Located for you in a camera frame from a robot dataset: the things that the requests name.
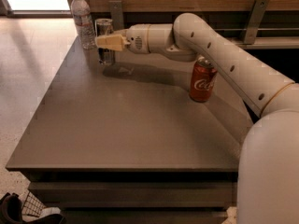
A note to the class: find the right metal wall bracket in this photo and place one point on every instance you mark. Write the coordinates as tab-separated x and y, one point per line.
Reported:
255	18

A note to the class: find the left metal wall bracket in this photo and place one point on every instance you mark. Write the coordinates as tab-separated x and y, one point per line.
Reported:
116	12

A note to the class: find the red coca-cola can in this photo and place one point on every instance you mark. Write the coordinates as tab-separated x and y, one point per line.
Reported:
202	81

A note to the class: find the black bag with mesh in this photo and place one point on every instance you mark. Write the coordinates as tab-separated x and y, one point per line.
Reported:
14	211

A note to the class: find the clear plastic water bottle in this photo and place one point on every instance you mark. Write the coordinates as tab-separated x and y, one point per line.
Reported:
81	13

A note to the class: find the horizontal metal rail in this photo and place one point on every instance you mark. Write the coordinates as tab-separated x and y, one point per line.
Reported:
258	30

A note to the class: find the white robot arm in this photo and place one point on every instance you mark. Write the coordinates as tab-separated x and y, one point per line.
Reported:
268	173

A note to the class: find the metal wall bracket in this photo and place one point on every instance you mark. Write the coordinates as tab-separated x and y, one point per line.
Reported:
116	12
255	18

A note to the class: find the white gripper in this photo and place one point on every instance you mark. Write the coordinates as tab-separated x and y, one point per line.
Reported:
136	41

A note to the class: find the silver redbull can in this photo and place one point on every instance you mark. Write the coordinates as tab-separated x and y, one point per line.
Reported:
104	27

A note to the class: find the grey drawer cabinet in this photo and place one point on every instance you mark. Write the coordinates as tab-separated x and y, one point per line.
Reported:
125	143

